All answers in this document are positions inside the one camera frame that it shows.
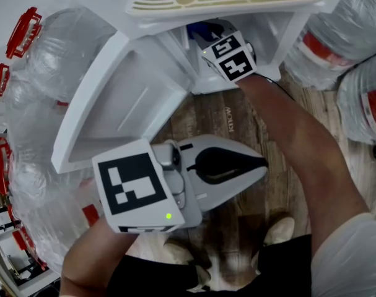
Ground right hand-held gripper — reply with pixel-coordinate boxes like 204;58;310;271
201;19;258;83

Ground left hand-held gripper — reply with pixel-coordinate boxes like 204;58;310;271
91;134;269;234

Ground blue object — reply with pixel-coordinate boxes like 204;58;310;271
186;21;216;41

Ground white water dispenser cabinet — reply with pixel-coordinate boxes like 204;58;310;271
116;0;352;95

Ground person's left forearm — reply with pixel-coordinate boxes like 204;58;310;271
59;218;139;297

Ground person's right forearm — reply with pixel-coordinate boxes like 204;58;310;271
237;74;371;256

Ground white cabinet door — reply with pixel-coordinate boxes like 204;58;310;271
51;31;188;174

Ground person's right beige shoe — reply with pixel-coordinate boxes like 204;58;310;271
263;217;295;247

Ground person's beige shoe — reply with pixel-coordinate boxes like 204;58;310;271
164;239;195;264
263;217;295;247

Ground person's left beige shoe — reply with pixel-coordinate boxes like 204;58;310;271
164;239;195;264

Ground black trousers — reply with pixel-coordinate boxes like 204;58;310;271
107;233;314;297

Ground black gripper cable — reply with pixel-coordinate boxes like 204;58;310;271
258;74;297;102

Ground white furniture frame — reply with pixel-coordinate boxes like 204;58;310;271
0;221;61;297

